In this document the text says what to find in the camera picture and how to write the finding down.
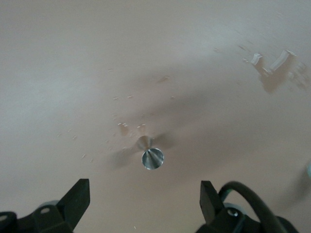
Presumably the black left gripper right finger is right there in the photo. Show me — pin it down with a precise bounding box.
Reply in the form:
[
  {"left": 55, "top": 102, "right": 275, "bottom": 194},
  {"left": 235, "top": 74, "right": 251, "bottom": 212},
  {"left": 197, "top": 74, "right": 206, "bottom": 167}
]
[{"left": 196, "top": 181, "right": 246, "bottom": 233}]

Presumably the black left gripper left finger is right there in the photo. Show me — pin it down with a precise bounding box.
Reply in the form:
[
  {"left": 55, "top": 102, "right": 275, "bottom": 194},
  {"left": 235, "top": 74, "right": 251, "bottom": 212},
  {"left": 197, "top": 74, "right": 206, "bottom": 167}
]
[{"left": 0, "top": 179, "right": 90, "bottom": 233}]

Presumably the silver metal jigger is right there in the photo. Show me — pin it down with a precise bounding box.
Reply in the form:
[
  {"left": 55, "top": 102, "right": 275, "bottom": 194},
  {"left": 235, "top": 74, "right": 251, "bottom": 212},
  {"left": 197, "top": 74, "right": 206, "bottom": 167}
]
[{"left": 136, "top": 135, "right": 165, "bottom": 171}]

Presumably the brown table mat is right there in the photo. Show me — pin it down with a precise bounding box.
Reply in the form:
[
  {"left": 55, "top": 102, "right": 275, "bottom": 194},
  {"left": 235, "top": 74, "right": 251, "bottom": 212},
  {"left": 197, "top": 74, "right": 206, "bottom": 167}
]
[{"left": 0, "top": 0, "right": 311, "bottom": 233}]

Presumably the brown spilled liquid puddle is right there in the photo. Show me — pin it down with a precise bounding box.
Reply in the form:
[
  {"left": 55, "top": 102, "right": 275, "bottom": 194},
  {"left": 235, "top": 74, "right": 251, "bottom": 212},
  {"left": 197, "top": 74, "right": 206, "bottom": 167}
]
[{"left": 239, "top": 45, "right": 307, "bottom": 94}]

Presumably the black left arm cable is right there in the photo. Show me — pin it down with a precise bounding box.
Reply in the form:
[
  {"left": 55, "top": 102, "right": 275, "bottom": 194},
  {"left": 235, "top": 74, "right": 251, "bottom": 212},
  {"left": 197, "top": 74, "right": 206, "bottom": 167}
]
[{"left": 218, "top": 181, "right": 276, "bottom": 233}]

